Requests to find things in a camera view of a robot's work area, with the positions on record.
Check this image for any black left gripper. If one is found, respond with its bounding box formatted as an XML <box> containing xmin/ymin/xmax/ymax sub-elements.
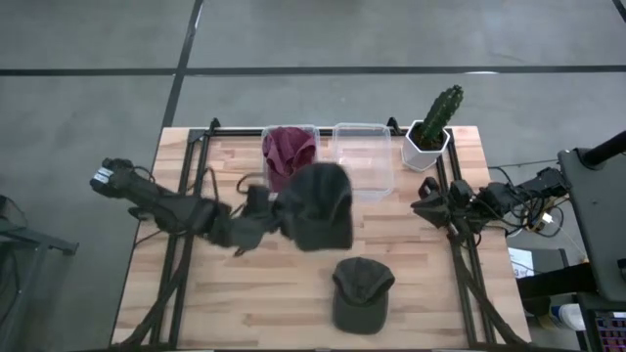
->
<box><xmin>229</xmin><ymin>184</ymin><xmax>286</xmax><ymax>256</ymax></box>

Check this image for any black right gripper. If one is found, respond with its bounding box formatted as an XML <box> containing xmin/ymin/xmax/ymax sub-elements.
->
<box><xmin>411</xmin><ymin>176</ymin><xmax>473</xmax><ymax>230</ymax></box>

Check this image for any dark green baseball cap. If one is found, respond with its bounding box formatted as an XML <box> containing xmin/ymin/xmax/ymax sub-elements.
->
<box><xmin>331</xmin><ymin>256</ymin><xmax>396</xmax><ymax>336</ymax></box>
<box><xmin>276</xmin><ymin>162</ymin><xmax>354</xmax><ymax>252</ymax></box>

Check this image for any clear plastic container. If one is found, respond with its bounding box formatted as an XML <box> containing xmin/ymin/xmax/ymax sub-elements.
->
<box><xmin>333</xmin><ymin>121</ymin><xmax>395</xmax><ymax>205</ymax></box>
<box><xmin>260</xmin><ymin>123</ymin><xmax>323</xmax><ymax>197</ymax></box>

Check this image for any white hexagonal plant pot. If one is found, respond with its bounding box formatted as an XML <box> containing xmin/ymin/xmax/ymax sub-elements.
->
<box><xmin>401</xmin><ymin>119</ymin><xmax>452</xmax><ymax>173</ymax></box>

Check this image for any green cactus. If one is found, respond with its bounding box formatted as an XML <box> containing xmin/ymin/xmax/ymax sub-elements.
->
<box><xmin>419</xmin><ymin>84</ymin><xmax>465</xmax><ymax>149</ymax></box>

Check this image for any white paper sheet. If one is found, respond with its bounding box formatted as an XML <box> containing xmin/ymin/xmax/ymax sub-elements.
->
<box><xmin>508</xmin><ymin>247</ymin><xmax>537</xmax><ymax>280</ymax></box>

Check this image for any black shelf board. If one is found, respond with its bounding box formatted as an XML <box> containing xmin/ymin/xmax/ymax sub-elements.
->
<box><xmin>516</xmin><ymin>261</ymin><xmax>601</xmax><ymax>300</ymax></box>

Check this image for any grey equipment cart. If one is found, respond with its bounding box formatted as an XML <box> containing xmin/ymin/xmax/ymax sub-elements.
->
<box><xmin>559</xmin><ymin>146</ymin><xmax>626</xmax><ymax>303</ymax></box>

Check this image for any white plastic bottle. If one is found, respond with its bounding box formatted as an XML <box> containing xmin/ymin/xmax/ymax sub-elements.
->
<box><xmin>551</xmin><ymin>302</ymin><xmax>587</xmax><ymax>332</ymax></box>

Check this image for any black pole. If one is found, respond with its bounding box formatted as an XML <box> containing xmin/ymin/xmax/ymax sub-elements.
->
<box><xmin>580</xmin><ymin>130</ymin><xmax>626</xmax><ymax>167</ymax></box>

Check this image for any backlit keyboard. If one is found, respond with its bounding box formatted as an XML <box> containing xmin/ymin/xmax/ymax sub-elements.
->
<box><xmin>593</xmin><ymin>312</ymin><xmax>626</xmax><ymax>352</ymax></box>

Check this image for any black aluminium table frame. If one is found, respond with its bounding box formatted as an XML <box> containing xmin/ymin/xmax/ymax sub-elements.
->
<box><xmin>112</xmin><ymin>116</ymin><xmax>530</xmax><ymax>351</ymax></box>

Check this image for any black cable bundle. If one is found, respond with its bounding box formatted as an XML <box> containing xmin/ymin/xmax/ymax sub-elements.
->
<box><xmin>487</xmin><ymin>163</ymin><xmax>574</xmax><ymax>241</ymax></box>

